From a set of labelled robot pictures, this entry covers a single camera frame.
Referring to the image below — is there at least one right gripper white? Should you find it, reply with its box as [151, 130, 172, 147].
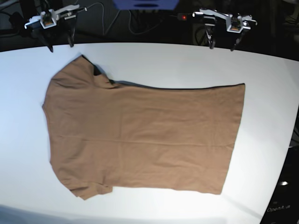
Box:
[24, 4, 79, 52]

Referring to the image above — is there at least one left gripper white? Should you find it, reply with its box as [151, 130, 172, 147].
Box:
[192, 8, 258, 51]

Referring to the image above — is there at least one brown T-shirt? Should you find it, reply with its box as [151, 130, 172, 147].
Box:
[43, 56, 245, 199]

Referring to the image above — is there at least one power strip with red light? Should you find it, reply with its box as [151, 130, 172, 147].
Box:
[177, 13, 193, 21]

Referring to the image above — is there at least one blue plastic object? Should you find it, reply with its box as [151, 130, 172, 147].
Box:
[113, 0, 179, 10]

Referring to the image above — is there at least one black OpenArm box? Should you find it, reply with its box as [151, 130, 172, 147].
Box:
[260, 147, 299, 224]

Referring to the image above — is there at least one white cable on floor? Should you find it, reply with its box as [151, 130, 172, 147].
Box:
[86, 2, 164, 35]

